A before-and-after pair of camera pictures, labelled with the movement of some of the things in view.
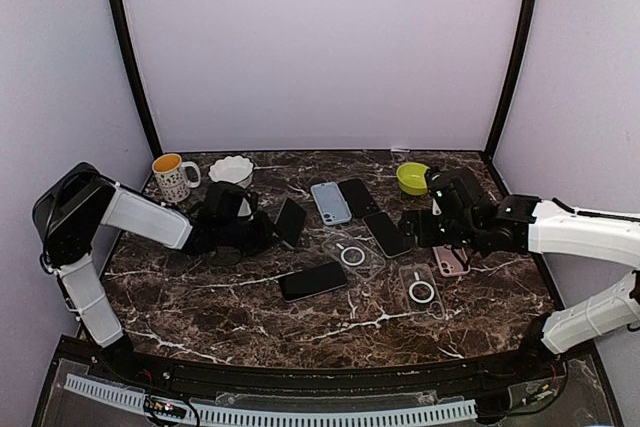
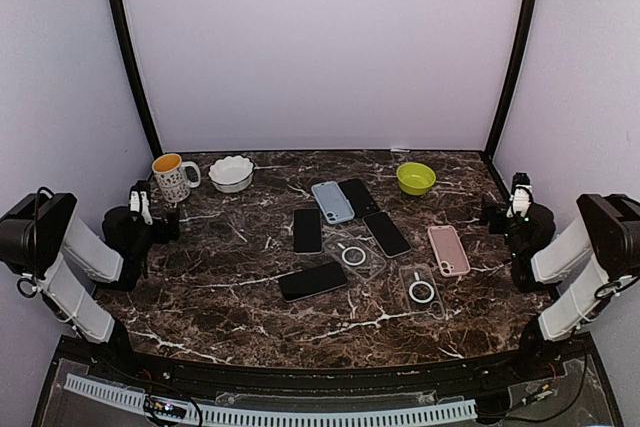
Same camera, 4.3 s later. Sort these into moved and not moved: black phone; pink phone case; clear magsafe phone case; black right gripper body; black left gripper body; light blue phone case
Moved: black left gripper body; black right gripper body
Not moved: black phone; pink phone case; light blue phone case; clear magsafe phone case
